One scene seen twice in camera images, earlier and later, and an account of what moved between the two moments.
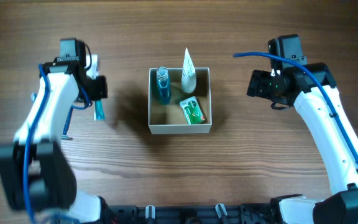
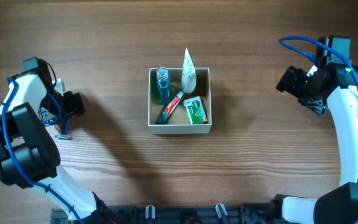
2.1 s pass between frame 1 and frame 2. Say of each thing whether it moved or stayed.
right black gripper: moved
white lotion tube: stayed
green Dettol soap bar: moved
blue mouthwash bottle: stayed
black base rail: stayed
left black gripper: moved
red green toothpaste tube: moved
